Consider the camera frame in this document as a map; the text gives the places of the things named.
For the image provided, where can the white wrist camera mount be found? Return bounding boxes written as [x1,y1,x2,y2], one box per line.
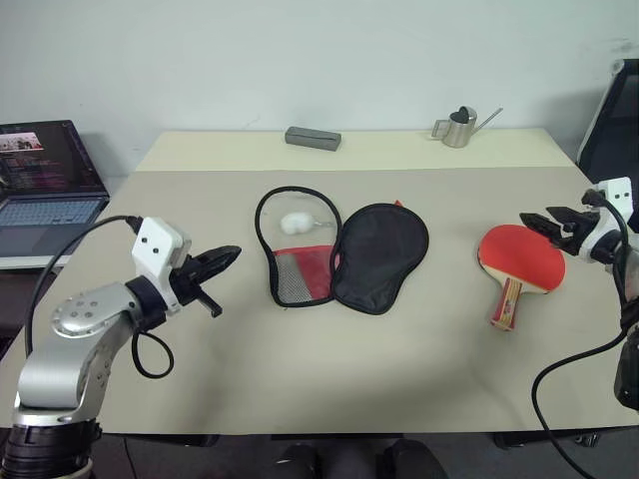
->
[578,177,634,264]
[131,216,194,316]

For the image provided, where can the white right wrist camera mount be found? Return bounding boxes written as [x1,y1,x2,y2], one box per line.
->
[578,177,634,264]

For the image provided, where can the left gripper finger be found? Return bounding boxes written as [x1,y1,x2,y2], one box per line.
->
[201,253,241,282]
[198,244,244,266]

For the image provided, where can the small metal watering can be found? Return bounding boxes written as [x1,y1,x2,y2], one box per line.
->
[430,105,504,150]

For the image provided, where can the red and black paddle case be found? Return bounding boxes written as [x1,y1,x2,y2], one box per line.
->
[254,185,431,316]

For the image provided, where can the white side desk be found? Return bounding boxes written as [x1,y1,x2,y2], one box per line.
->
[0,253,69,273]

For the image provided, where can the white fluffy pompom charm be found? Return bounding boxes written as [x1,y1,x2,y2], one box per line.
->
[278,213,333,237]

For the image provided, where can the black office chair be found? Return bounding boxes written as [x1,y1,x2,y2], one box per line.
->
[576,58,639,186]

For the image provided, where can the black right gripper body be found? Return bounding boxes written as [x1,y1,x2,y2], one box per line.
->
[548,207,601,256]

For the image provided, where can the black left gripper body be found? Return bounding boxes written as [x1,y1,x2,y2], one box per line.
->
[171,250,224,319]

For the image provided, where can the red table tennis paddle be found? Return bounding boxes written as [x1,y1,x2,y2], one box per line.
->
[476,223,568,333]

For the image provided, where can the open dark laptop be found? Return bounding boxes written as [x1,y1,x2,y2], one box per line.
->
[0,118,111,259]

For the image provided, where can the grey rectangular block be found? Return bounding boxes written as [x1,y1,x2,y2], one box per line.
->
[284,125,343,153]

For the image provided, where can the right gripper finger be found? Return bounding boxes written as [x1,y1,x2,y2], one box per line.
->
[518,212,565,246]
[545,205,581,225]

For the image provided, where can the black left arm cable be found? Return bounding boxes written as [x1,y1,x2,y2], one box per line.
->
[22,214,176,380]

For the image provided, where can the black table frame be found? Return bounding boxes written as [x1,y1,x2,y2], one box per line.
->
[122,429,603,449]

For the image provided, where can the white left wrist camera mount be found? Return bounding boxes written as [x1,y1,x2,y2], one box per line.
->
[131,216,194,316]

